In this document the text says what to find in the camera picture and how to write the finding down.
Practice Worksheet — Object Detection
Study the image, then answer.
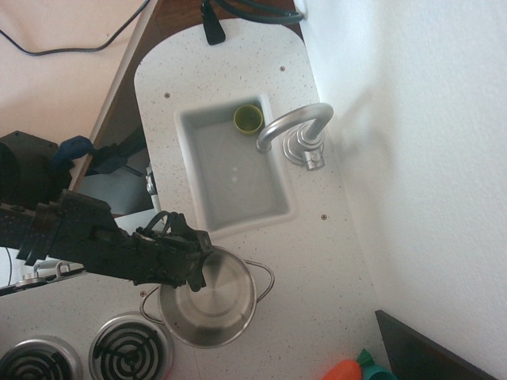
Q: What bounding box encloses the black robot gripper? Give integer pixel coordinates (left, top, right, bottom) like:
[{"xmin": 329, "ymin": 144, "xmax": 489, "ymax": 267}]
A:
[{"xmin": 133, "ymin": 211, "xmax": 213, "ymax": 293}]

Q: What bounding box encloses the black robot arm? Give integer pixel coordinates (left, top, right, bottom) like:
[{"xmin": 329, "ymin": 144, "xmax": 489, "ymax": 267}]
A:
[{"xmin": 1, "ymin": 190, "xmax": 214, "ymax": 292}]

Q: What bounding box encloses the black stove burner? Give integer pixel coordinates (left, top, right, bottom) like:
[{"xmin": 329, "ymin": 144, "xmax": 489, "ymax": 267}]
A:
[
  {"xmin": 1, "ymin": 336, "xmax": 83, "ymax": 379},
  {"xmin": 88, "ymin": 313, "xmax": 174, "ymax": 380}
]

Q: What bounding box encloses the left black stove burner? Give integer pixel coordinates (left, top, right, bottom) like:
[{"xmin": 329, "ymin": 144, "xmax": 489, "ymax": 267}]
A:
[{"xmin": 1, "ymin": 336, "xmax": 83, "ymax": 379}]

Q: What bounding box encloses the black box on floor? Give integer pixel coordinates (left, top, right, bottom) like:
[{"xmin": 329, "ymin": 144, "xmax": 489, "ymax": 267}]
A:
[{"xmin": 1, "ymin": 131, "xmax": 71, "ymax": 210}]

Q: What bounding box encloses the dark brown board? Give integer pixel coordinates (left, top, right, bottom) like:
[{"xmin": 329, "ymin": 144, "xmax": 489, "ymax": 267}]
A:
[{"xmin": 375, "ymin": 310, "xmax": 495, "ymax": 380}]

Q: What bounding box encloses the stainless steel pot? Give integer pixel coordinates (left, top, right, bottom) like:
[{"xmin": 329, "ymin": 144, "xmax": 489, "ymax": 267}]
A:
[{"xmin": 139, "ymin": 246, "xmax": 275, "ymax": 349}]

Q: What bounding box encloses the black strap clip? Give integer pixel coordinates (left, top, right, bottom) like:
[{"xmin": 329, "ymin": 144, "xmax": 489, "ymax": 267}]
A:
[{"xmin": 200, "ymin": 0, "xmax": 226, "ymax": 46}]

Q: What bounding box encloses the white toy kitchen counter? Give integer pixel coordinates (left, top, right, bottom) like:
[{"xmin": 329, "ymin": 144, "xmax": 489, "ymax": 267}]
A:
[{"xmin": 0, "ymin": 17, "xmax": 393, "ymax": 380}]

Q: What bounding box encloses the blue cloth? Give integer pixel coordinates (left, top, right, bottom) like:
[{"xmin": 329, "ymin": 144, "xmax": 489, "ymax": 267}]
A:
[{"xmin": 50, "ymin": 135, "xmax": 128, "ymax": 176}]

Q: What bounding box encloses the green plastic cup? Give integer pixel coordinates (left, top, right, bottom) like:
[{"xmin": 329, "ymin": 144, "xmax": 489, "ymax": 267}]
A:
[{"xmin": 233, "ymin": 104, "xmax": 264, "ymax": 135}]

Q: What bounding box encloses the silver toy faucet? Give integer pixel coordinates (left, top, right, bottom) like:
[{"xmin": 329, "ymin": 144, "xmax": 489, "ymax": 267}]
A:
[{"xmin": 256, "ymin": 103, "xmax": 334, "ymax": 171}]

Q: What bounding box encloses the grey toy sink basin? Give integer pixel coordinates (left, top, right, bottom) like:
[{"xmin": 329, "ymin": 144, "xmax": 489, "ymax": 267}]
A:
[{"xmin": 175, "ymin": 93, "xmax": 297, "ymax": 238}]

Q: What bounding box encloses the black cable on floor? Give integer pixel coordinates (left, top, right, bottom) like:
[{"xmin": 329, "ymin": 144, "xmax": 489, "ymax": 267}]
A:
[{"xmin": 0, "ymin": 0, "xmax": 152, "ymax": 58}]

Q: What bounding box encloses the right black stove burner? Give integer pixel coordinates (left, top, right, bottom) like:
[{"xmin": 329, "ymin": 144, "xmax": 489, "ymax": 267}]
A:
[{"xmin": 88, "ymin": 313, "xmax": 174, "ymax": 380}]

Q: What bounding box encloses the teal plastic toy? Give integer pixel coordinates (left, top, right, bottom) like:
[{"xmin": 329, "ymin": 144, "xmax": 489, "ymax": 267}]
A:
[{"xmin": 356, "ymin": 348, "xmax": 397, "ymax": 380}]

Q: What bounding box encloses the orange toy carrot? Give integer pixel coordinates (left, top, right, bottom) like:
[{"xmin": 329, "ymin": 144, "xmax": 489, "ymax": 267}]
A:
[{"xmin": 322, "ymin": 359, "xmax": 362, "ymax": 380}]

